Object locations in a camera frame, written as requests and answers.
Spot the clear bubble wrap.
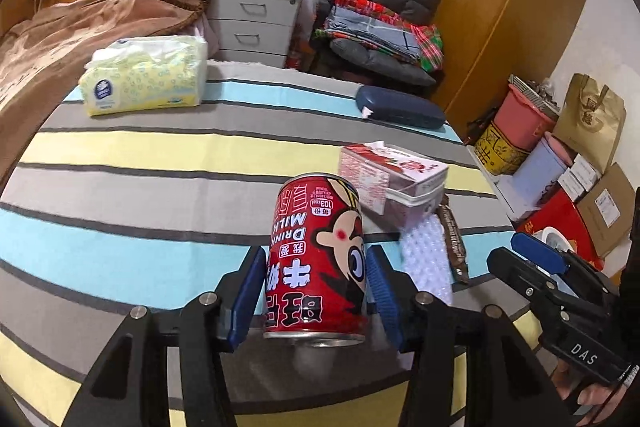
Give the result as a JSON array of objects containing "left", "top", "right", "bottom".
[{"left": 399, "top": 216, "right": 454, "bottom": 306}]

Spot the lavender storage container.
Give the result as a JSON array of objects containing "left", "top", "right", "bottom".
[{"left": 512, "top": 131, "right": 577, "bottom": 208}]

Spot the cardboard box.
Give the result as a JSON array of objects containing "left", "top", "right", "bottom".
[{"left": 575, "top": 161, "right": 639, "bottom": 259}]

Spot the white plastic bag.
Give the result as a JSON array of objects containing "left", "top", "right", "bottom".
[{"left": 299, "top": 0, "right": 322, "bottom": 44}]

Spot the pink white carton box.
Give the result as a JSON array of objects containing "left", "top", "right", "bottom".
[{"left": 338, "top": 142, "right": 450, "bottom": 229}]

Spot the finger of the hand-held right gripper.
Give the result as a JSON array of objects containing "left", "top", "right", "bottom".
[
  {"left": 510, "top": 232, "right": 621, "bottom": 303},
  {"left": 486, "top": 247, "right": 576, "bottom": 323}
]

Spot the yellow patterned tin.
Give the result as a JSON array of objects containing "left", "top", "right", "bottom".
[{"left": 472, "top": 121, "right": 534, "bottom": 178}]

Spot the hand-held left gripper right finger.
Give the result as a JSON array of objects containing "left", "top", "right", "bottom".
[{"left": 366, "top": 245, "right": 568, "bottom": 427}]

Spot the brown snack wrapper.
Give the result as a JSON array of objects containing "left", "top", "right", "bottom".
[{"left": 435, "top": 204, "right": 471, "bottom": 286}]

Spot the wooden wardrobe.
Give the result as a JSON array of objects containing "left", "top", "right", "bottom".
[{"left": 412, "top": 0, "right": 599, "bottom": 144}]

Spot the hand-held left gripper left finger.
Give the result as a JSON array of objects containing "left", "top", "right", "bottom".
[{"left": 65, "top": 247, "right": 267, "bottom": 427}]

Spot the stack of folded clothes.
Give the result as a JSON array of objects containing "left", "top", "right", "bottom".
[{"left": 323, "top": 0, "right": 445, "bottom": 74}]

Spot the dark blue glasses case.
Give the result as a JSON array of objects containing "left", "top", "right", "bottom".
[{"left": 354, "top": 85, "right": 447, "bottom": 132}]

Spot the yellow tissue pack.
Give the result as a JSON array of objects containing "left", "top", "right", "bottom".
[{"left": 79, "top": 35, "right": 209, "bottom": 118}]

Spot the brown paper bag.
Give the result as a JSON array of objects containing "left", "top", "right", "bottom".
[{"left": 552, "top": 73, "right": 628, "bottom": 174}]

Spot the pink bucket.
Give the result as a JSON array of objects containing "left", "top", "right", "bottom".
[{"left": 492, "top": 81, "right": 559, "bottom": 151}]

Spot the striped bed sheet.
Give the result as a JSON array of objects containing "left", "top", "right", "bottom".
[{"left": 0, "top": 59, "right": 547, "bottom": 427}]

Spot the grey drawer nightstand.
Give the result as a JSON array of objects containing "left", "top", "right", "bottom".
[{"left": 207, "top": 0, "right": 307, "bottom": 69}]

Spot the person's right hand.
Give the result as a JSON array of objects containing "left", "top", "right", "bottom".
[{"left": 556, "top": 358, "right": 632, "bottom": 416}]

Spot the red gift box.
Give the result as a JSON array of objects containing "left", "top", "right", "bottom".
[{"left": 517, "top": 191, "right": 607, "bottom": 269}]

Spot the brown blanket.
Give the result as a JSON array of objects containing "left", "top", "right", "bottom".
[{"left": 0, "top": 0, "right": 217, "bottom": 180}]

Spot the red cartoon milk can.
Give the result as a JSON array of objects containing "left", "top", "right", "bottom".
[{"left": 262, "top": 173, "right": 369, "bottom": 349}]

